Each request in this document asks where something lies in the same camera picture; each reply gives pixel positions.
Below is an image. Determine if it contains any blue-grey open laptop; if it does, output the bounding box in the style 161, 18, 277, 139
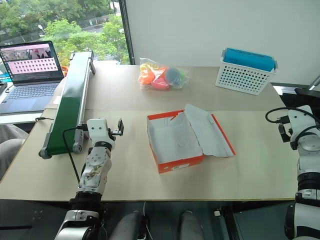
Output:
0, 40, 65, 115

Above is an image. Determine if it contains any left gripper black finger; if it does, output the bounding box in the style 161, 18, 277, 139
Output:
116, 118, 125, 137

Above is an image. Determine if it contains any orange shoe box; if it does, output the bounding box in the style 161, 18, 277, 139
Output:
146, 103, 237, 175

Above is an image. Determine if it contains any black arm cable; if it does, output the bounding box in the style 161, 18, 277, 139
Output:
265, 107, 315, 151
62, 126, 88, 185

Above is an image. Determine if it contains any green conveyor belt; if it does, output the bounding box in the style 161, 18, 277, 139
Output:
38, 49, 97, 160

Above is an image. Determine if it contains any pink toy in bag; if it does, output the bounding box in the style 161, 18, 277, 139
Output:
151, 77, 172, 90

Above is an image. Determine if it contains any person's grey clothing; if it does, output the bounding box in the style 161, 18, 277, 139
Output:
0, 123, 29, 181

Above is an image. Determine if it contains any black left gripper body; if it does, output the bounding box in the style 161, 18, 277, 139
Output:
107, 124, 120, 138

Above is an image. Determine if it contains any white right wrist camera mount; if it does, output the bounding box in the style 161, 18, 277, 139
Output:
286, 104, 315, 135

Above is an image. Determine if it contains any thin white cable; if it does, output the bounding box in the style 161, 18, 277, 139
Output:
143, 199, 152, 240

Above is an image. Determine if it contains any blue pack in basket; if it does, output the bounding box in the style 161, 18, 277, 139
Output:
223, 47, 277, 73

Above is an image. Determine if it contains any black window frame post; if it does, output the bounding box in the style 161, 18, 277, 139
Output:
118, 0, 136, 65

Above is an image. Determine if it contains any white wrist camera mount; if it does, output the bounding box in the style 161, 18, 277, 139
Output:
286, 104, 315, 135
86, 118, 116, 149

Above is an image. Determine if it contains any black bar under table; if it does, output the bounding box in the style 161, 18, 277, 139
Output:
214, 205, 241, 240

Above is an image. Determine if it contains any dark blue round toy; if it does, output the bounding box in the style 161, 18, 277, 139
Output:
164, 67, 182, 85

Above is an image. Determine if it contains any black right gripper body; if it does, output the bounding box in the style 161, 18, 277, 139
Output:
278, 122, 294, 144

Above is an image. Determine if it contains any white perforated plastic basket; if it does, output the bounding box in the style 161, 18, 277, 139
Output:
215, 47, 280, 96

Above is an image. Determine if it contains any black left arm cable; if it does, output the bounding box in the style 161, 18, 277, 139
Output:
62, 126, 88, 185

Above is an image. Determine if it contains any orange toy in bag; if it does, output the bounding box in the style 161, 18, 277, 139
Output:
138, 71, 155, 85

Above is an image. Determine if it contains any grey rounded shape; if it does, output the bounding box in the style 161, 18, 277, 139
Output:
179, 210, 205, 240
109, 211, 148, 240

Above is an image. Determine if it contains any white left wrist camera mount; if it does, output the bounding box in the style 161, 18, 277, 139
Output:
86, 118, 116, 149

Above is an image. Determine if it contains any clear plastic toy bag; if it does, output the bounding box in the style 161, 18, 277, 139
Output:
138, 57, 191, 91

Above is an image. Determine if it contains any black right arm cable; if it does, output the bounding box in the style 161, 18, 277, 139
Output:
265, 107, 315, 151

